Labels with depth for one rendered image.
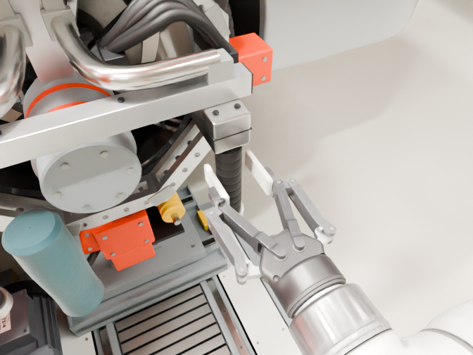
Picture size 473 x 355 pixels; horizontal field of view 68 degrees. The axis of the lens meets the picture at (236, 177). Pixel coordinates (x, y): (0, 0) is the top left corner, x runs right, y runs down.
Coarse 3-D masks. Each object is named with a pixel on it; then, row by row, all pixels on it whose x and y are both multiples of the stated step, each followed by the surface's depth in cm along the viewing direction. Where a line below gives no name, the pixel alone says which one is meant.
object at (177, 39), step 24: (72, 0) 54; (96, 48) 60; (168, 48) 81; (192, 48) 66; (24, 96) 60; (0, 120) 81; (168, 120) 79; (144, 144) 83; (168, 144) 80; (24, 168) 75; (24, 192) 71
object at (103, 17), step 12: (84, 0) 65; (96, 0) 66; (108, 0) 67; (120, 0) 68; (84, 12) 67; (96, 12) 68; (108, 12) 69; (84, 24) 68; (96, 24) 69; (132, 48) 76; (132, 60) 77; (12, 108) 73
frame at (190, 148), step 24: (216, 24) 55; (192, 120) 74; (192, 144) 72; (168, 168) 79; (192, 168) 76; (0, 192) 66; (144, 192) 76; (168, 192) 77; (0, 216) 62; (72, 216) 72; (96, 216) 73; (120, 216) 76
